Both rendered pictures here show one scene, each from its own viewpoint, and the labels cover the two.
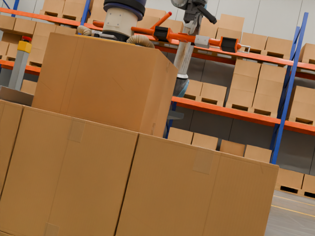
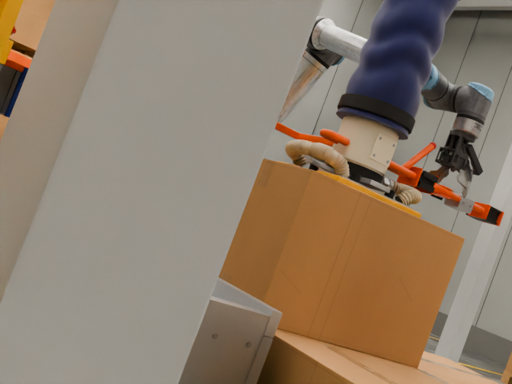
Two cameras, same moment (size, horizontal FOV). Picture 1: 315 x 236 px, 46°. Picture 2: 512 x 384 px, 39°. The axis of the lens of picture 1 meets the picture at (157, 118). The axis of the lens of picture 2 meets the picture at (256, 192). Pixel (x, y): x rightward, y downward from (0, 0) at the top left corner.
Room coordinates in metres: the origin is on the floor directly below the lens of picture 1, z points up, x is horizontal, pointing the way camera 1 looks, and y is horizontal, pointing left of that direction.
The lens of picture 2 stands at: (0.87, 2.05, 0.78)
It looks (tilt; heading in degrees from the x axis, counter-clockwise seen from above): 2 degrees up; 310
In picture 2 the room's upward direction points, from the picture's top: 21 degrees clockwise
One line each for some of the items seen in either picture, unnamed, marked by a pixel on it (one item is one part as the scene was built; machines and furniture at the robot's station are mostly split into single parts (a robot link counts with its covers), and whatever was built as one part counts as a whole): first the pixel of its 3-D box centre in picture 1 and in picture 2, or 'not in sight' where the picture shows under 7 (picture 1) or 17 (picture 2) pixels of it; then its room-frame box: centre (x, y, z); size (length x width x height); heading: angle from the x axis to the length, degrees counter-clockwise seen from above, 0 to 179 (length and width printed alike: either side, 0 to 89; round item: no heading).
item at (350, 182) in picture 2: (108, 40); (371, 190); (1.92, 0.34, 0.97); 0.34 x 0.10 x 0.05; 74
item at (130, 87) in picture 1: (108, 87); (325, 258); (2.01, 0.29, 0.74); 0.60 x 0.40 x 0.40; 72
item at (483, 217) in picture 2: (228, 44); (485, 213); (1.83, -0.26, 1.07); 0.08 x 0.07 x 0.05; 74
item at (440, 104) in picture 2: not in sight; (443, 95); (2.03, -0.06, 1.39); 0.12 x 0.12 x 0.09; 89
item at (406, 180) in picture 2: (162, 34); (417, 179); (1.94, 0.07, 1.07); 0.10 x 0.08 x 0.06; 164
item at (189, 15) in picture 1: (194, 13); (456, 152); (1.91, -0.06, 1.21); 0.09 x 0.08 x 0.12; 74
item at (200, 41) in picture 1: (202, 41); (459, 202); (1.88, -0.13, 1.07); 0.07 x 0.07 x 0.04; 74
